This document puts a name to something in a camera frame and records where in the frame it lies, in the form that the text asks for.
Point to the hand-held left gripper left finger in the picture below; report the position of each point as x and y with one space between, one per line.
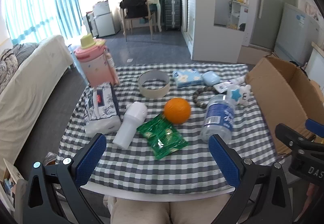
91 159

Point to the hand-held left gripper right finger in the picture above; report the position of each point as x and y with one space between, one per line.
225 163

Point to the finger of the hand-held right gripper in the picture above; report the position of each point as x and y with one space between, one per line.
291 139
316 126

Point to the clear plastic water bottle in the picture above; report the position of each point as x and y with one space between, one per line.
219 117

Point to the cardboard box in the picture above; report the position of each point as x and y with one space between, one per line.
276 94

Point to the patterned tissue pack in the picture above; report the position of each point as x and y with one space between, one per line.
101 110

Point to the white cylindrical bottle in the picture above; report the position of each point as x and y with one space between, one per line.
130 124

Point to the white star plush toy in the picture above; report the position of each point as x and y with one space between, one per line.
239 94

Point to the green snack packet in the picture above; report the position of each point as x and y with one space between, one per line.
162 136

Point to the orange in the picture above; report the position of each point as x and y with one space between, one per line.
177 110

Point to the white cream tube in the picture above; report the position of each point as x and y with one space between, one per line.
222 86

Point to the light blue earbuds case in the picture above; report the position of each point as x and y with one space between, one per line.
211 78

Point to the beige tape roll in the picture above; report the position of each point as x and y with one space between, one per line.
151 93

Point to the blue tissue packet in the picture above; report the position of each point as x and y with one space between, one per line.
187 77

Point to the person's right leg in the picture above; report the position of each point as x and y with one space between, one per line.
200 210

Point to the person's leg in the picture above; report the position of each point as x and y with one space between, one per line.
141 211
200 210

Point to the grey checkered tablecloth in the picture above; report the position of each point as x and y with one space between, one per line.
157 170

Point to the white side cabinet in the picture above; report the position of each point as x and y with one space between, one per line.
316 59

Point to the person's left leg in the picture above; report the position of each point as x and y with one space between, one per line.
141 211

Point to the pink water bottle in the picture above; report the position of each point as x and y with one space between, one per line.
96 67

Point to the white sofa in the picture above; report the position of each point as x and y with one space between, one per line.
27 87

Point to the patterned grey cushion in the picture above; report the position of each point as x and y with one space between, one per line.
12 61

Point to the white wardrobe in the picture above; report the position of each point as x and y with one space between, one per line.
202 23

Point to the white mini fridge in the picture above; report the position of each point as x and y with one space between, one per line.
105 18

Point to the wooden chair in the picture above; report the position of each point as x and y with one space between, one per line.
138 22

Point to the black bag on chair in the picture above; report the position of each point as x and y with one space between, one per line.
134 6

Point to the grey drawer unit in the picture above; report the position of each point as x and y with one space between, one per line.
172 12

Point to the blue window curtain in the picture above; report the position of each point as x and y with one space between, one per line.
38 8

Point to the white vanity desk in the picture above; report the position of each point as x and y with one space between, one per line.
155 1

